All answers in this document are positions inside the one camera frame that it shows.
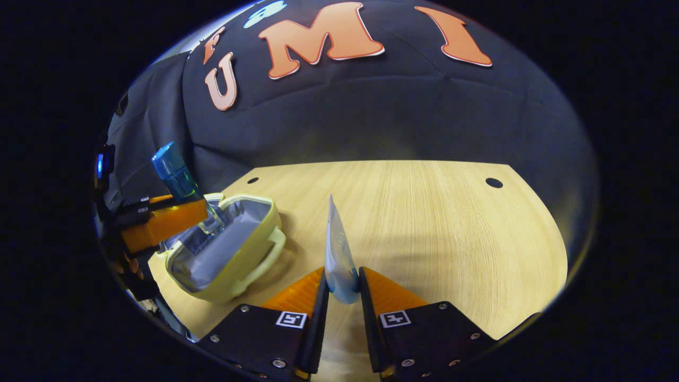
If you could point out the white and blue tube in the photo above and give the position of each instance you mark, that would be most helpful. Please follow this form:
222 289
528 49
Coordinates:
339 254

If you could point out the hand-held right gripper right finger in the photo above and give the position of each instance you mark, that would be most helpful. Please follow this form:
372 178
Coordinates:
368 329

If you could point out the blue capped clear bottle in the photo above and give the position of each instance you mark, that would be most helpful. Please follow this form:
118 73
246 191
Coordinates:
172 170

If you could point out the cream yellow suitcase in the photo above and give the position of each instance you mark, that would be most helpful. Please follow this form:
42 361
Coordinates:
249 254

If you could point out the black backdrop cloth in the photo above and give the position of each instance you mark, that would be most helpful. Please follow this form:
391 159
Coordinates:
398 116

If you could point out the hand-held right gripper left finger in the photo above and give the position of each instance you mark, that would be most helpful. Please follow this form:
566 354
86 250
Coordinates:
318 329

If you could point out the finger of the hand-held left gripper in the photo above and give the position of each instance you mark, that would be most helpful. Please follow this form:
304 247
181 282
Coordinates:
164 225
143 204

